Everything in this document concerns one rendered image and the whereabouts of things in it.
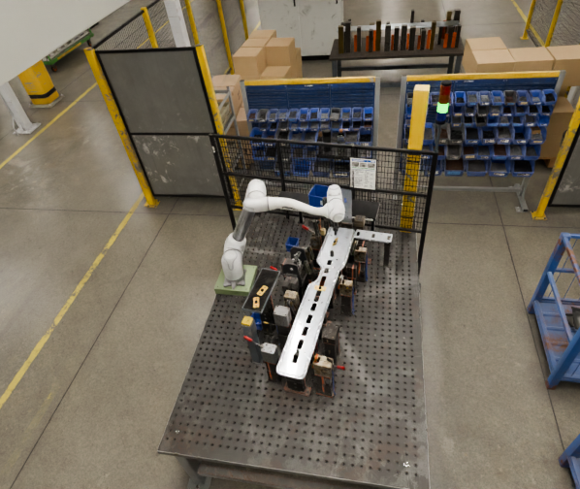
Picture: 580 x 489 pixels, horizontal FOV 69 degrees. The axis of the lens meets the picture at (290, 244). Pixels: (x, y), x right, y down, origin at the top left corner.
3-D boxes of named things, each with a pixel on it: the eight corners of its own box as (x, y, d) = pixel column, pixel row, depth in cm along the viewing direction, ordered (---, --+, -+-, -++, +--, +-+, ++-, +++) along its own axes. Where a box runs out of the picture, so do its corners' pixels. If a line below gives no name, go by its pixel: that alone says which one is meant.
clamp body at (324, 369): (335, 400, 273) (333, 371, 248) (312, 394, 278) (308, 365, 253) (338, 385, 280) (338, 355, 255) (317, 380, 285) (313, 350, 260)
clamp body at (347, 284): (353, 318, 317) (353, 288, 294) (337, 315, 321) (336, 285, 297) (356, 309, 324) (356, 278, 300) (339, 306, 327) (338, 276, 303)
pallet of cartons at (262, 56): (290, 121, 696) (282, 55, 625) (243, 120, 715) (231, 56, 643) (305, 89, 779) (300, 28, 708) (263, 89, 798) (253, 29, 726)
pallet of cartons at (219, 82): (272, 168, 602) (261, 97, 530) (216, 170, 614) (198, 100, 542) (281, 126, 688) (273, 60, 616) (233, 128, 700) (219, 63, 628)
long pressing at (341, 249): (307, 382, 253) (307, 380, 252) (273, 373, 259) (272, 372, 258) (356, 230, 345) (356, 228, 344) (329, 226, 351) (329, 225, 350)
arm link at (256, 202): (267, 201, 296) (267, 189, 306) (241, 203, 297) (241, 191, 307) (269, 215, 305) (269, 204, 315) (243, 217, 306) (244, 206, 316)
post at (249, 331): (261, 365, 297) (250, 328, 267) (251, 362, 299) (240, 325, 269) (265, 355, 302) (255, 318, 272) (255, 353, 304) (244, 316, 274)
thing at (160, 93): (245, 203, 549) (210, 41, 412) (243, 211, 539) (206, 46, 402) (150, 201, 575) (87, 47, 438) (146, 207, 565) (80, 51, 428)
